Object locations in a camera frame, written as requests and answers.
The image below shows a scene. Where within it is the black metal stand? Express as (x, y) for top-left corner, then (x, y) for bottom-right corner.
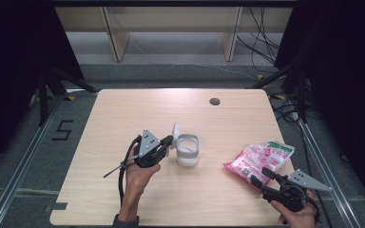
(246, 61), (309, 124)
(37, 66), (100, 127)

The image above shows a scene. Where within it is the thin black strap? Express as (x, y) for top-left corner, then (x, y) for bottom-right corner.
(103, 154), (141, 180)

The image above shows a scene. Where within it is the person's left hand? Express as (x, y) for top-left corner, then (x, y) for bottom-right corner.
(124, 146), (162, 204)

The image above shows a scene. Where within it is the thin white floor cable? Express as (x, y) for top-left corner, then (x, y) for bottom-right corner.
(129, 37), (259, 81)

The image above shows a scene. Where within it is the person's right hand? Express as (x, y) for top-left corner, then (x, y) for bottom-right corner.
(269, 189), (318, 228)

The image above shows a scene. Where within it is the beige wooden shelf unit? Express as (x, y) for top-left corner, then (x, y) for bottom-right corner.
(54, 6), (295, 63)

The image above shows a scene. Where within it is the aluminium floor rail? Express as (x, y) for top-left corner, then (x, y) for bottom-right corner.
(0, 94), (65, 228)
(297, 119), (365, 228)

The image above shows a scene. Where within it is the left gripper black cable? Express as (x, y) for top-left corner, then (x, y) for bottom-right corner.
(117, 134), (144, 207)

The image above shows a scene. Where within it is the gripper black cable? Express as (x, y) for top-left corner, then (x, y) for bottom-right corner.
(302, 189), (323, 224)
(117, 134), (144, 207)

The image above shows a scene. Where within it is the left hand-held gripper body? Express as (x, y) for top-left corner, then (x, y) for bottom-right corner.
(134, 127), (168, 169)

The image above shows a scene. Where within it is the pink printed plastic bag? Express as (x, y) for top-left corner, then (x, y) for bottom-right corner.
(223, 140), (296, 193)

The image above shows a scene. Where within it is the black tape strip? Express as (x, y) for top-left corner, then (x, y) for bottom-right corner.
(43, 201), (68, 213)

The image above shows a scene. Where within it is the clear jar with grey lid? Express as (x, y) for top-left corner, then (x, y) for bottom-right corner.
(170, 122), (201, 168)

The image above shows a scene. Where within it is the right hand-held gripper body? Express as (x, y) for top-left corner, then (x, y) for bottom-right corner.
(261, 168), (333, 213)

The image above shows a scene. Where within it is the bundle of black floor cables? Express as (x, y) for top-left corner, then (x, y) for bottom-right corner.
(236, 6), (282, 74)

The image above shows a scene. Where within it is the dark curtain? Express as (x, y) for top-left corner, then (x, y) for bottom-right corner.
(275, 0), (365, 208)
(0, 0), (86, 180)

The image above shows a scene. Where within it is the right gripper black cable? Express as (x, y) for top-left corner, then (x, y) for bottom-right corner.
(302, 189), (323, 224)

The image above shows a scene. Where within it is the tangle of black cables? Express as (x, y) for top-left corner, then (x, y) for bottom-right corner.
(269, 91), (301, 124)

